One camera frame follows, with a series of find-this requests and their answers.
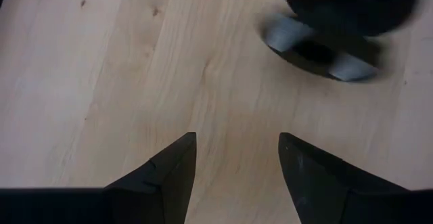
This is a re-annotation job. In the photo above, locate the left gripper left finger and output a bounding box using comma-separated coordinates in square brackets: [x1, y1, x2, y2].
[104, 131, 198, 224]

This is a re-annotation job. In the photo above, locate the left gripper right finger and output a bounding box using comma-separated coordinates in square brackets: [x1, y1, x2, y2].
[277, 132, 410, 224]

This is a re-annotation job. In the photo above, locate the black cord spool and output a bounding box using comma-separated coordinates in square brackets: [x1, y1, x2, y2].
[263, 0, 419, 83]

